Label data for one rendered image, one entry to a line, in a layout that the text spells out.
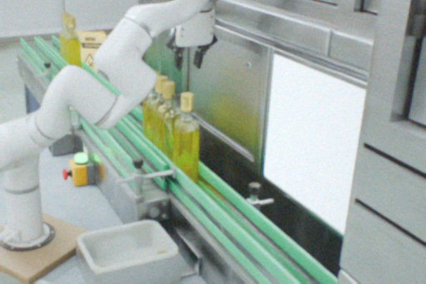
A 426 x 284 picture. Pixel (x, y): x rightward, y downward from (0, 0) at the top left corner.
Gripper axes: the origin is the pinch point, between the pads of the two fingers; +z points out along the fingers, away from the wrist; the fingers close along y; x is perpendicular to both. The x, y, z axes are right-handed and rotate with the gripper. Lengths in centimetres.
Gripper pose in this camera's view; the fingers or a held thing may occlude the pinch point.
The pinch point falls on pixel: (188, 61)
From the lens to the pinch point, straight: 149.9
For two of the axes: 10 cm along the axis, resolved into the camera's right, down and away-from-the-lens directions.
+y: -9.2, 1.4, -3.5
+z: -1.0, 8.0, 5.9
